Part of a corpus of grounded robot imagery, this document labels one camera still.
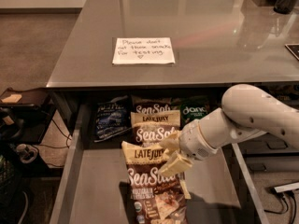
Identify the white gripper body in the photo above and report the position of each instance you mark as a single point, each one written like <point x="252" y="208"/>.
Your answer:
<point x="192" y="141"/>

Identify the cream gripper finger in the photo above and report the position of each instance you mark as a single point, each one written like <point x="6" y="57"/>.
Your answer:
<point x="177" y="163"/>
<point x="171" y="143"/>

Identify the brown sea salt chip bag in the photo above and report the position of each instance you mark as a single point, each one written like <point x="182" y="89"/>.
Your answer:
<point x="157" y="199"/>
<point x="149" y="129"/>
<point x="151" y="106"/>

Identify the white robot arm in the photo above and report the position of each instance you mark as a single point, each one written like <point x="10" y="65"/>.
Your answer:
<point x="246" y="112"/>

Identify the green Dang snack bag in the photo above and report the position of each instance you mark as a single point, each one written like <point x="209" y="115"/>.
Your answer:
<point x="193" y="108"/>

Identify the blue Kettle chip bag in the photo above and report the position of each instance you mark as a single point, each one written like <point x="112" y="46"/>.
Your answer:
<point x="112" y="118"/>

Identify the open grey top drawer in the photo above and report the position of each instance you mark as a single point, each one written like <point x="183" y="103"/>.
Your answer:
<point x="94" y="188"/>

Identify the white handwritten paper note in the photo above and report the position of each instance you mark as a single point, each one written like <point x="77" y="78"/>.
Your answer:
<point x="148" y="50"/>

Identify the silver power strip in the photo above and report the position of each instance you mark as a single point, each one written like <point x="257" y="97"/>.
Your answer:
<point x="286" y="187"/>

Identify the black cart with devices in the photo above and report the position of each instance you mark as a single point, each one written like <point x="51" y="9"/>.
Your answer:
<point x="25" y="117"/>

